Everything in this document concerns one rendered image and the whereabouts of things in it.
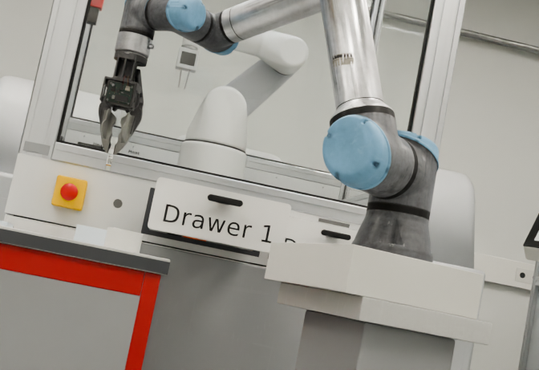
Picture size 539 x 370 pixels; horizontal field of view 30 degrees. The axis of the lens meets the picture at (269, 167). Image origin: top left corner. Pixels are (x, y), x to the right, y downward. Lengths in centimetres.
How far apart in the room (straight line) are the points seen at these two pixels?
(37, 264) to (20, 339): 14
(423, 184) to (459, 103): 424
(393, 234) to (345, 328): 19
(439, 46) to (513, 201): 354
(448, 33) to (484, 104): 347
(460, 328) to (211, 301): 84
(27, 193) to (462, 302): 113
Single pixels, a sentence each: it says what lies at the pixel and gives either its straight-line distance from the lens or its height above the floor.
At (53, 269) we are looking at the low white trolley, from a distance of 184.
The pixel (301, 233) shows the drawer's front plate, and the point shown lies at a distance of 246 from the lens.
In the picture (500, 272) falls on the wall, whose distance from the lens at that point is 601.
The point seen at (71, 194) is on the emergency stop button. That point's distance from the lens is 236.
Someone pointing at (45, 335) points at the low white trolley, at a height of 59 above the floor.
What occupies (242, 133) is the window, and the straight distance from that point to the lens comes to 249.
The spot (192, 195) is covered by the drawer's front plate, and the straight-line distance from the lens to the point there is 211.
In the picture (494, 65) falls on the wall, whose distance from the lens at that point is 617.
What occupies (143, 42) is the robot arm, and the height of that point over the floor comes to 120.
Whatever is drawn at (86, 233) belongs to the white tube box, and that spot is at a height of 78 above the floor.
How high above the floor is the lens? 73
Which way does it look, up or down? 7 degrees up
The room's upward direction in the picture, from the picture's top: 11 degrees clockwise
